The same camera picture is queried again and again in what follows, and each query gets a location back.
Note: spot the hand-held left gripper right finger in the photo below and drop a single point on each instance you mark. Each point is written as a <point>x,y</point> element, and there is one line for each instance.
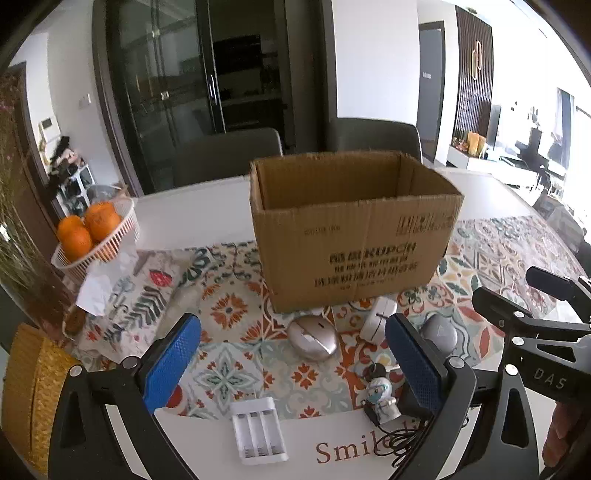
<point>415,364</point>

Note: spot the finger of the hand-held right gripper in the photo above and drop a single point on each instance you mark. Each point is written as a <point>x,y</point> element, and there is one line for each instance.
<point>503,309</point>
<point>554,284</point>

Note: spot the white crumpled paper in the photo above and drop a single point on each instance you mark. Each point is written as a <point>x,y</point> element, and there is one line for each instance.
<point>99,286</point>

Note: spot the dried flower bunch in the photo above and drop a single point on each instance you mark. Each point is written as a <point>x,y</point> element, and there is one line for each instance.
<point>18,207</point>

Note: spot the white square case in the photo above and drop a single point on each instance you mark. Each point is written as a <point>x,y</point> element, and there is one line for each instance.
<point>378,318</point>

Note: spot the patterned white-bordered tablecloth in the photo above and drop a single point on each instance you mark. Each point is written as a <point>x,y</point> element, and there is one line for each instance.
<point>240,323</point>

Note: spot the dark interior door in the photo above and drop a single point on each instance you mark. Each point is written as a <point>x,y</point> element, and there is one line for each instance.
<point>431,83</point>

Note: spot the dark glass door cabinet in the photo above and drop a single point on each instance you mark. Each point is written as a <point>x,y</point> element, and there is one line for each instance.
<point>184,92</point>

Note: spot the dark bag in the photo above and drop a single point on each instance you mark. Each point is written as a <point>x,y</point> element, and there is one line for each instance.
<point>64,152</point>

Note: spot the brown round dish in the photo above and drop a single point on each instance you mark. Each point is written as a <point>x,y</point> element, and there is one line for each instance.
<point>74,323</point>

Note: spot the wall light switch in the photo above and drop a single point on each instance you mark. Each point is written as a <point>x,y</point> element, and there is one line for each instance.
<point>83,100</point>

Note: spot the orange box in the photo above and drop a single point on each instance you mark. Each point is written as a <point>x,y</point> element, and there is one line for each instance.
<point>475,142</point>

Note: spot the dark small figurine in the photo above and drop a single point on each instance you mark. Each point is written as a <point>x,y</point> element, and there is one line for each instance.
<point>375,370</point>

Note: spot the silver computer mouse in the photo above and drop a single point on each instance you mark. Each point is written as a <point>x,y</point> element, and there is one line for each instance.
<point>310,341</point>

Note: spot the white masked figurine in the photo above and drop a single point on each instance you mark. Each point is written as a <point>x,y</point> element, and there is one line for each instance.
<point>382,398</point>

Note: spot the brown cardboard box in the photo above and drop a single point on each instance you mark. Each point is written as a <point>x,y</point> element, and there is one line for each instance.
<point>351,240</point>

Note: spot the wall intercom panel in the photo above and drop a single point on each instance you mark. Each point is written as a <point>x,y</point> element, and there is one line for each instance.
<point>47,127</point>

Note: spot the person's right hand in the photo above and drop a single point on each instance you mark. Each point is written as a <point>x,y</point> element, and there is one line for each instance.
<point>558,424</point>

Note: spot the clear plastic bin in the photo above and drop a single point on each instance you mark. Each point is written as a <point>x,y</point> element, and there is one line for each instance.
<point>101,190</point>

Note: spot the white battery charger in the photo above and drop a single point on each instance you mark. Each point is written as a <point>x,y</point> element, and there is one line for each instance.
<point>257,431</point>

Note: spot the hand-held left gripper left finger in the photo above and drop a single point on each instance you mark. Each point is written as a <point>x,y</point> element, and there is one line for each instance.
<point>173,364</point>

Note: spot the leaf print cloth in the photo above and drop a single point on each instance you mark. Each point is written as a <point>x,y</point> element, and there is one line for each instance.
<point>143,300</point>

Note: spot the white plastic fruit basket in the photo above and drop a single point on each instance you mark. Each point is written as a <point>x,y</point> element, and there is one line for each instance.
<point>111,249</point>

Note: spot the orange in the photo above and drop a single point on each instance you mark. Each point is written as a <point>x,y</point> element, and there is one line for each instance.
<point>68,224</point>
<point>76,243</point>
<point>102,220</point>

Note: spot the dark slatted wall panel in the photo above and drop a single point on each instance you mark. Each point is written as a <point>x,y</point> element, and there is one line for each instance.
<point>473,74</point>

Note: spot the grey oval case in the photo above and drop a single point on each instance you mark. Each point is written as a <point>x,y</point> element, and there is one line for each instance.
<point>438,333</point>

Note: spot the grey dining chair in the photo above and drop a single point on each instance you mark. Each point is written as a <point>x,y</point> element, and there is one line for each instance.
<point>374,138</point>
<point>226,157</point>

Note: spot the white shoe rack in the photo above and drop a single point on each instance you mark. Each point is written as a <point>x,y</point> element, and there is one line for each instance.
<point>74,187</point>

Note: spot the yellow woven basket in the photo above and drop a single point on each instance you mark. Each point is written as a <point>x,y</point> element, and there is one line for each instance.
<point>27,392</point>

